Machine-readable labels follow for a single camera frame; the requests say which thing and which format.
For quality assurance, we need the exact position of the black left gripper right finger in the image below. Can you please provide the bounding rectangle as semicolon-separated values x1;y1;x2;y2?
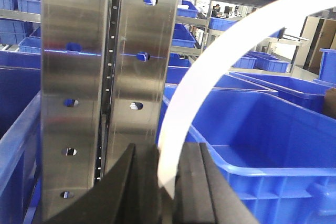
173;142;259;223

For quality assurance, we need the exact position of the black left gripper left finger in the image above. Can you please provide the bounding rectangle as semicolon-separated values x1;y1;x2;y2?
46;144;160;223

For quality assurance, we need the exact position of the small white PVC half clamp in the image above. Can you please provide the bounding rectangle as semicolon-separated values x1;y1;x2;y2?
157;0;335;198

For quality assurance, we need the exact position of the large blue bin front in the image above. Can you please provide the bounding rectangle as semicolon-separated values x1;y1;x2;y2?
156;83;336;224

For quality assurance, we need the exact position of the large blue bin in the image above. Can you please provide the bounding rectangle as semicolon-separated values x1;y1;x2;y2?
229;72;331;113
156;83;336;224

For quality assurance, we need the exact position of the blue bin left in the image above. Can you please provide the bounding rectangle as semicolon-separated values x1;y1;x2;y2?
1;92;41;223

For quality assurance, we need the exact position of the brown cardboard object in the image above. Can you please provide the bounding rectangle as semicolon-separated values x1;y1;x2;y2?
322;88;336;119

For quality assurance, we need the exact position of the perforated steel upright post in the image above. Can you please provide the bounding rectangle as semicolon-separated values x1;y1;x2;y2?
41;0;178;221

